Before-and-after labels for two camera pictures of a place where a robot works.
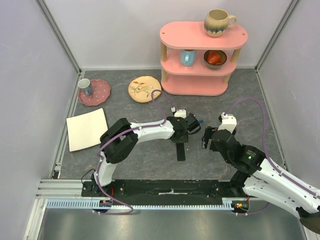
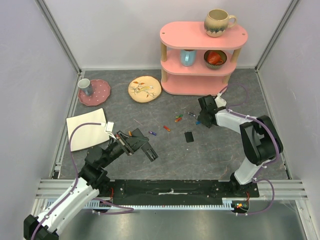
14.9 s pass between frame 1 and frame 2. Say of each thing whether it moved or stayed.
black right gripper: moved
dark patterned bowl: stayed
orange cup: stayed
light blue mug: stayed
